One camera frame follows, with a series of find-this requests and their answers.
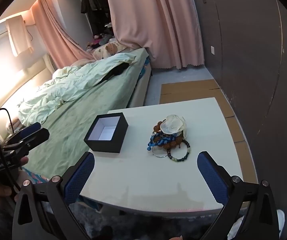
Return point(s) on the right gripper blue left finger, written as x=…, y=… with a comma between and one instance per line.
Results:
x=65, y=191

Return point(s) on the white square table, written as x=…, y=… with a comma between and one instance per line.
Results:
x=136, y=180

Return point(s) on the plush toys pile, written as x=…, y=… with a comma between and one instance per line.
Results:
x=99, y=40

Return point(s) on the left hand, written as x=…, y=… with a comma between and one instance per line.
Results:
x=6, y=198

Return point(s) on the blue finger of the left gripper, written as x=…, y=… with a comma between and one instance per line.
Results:
x=25, y=140
x=28, y=129

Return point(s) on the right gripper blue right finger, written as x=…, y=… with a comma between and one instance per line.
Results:
x=226, y=190

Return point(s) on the pale green duvet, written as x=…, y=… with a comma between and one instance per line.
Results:
x=67, y=84

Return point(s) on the white wall socket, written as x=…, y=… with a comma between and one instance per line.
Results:
x=212, y=50

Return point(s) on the pink curtain left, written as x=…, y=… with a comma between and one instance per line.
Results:
x=61, y=47

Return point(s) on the black garment on bed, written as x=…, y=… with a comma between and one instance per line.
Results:
x=115, y=71

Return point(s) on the pink curtain right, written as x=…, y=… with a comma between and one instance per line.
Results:
x=168, y=29

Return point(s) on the pink curtain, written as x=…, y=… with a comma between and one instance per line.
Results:
x=61, y=47
x=168, y=29

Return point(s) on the bear print pillow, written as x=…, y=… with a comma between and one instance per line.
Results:
x=108, y=50

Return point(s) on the white shell flower ornament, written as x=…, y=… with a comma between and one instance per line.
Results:
x=174, y=125

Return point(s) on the black jewelry box white interior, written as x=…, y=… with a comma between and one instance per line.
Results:
x=107, y=133

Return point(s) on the flat brown cardboard sheet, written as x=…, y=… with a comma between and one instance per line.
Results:
x=193, y=90

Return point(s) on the bed with green sheet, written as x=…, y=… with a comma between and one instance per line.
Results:
x=69, y=124

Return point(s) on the dark hanging clothes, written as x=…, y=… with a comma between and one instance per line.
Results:
x=92, y=5

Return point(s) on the pink hanging towel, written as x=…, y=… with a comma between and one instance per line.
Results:
x=19, y=37

